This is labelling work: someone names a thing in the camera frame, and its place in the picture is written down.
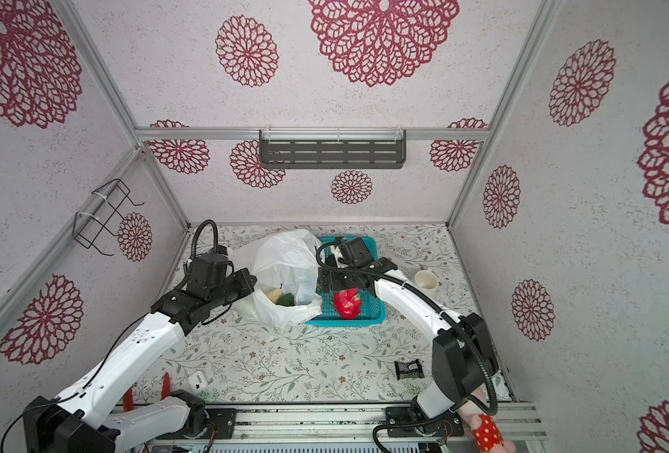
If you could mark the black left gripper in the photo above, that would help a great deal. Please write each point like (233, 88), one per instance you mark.
(247, 286)

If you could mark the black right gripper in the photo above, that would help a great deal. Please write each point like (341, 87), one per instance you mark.
(334, 272)

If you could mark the red dragon fruit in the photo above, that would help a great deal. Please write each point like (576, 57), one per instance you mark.
(348, 303)

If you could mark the white plastic bag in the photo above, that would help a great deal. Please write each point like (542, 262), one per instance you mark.
(286, 261)

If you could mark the lime green fruit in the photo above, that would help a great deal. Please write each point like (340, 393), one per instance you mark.
(286, 300)

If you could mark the cream pear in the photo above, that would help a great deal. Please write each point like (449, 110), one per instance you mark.
(275, 295)

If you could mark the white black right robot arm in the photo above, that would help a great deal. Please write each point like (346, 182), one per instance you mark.
(463, 358)

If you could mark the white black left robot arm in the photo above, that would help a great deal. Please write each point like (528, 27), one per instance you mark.
(81, 417)

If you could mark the teal plastic basket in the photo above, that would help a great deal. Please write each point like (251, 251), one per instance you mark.
(372, 312)

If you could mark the white cup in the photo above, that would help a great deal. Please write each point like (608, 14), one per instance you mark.
(428, 282)

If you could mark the white small adapter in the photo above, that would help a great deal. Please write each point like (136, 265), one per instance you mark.
(198, 382)

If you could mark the small black packet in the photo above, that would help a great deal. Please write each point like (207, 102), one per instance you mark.
(409, 370)

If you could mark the pink plush toy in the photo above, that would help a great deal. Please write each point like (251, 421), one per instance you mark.
(484, 430)

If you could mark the grey wall shelf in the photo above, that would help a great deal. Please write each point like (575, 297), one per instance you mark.
(279, 151)

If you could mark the black wire wall rack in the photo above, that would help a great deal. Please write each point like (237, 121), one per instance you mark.
(89, 225)

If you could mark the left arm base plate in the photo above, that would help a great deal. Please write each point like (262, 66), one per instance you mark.
(213, 423)

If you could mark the red handled tool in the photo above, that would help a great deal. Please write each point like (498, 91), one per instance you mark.
(128, 398)

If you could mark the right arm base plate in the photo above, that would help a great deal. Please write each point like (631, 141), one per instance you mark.
(407, 422)

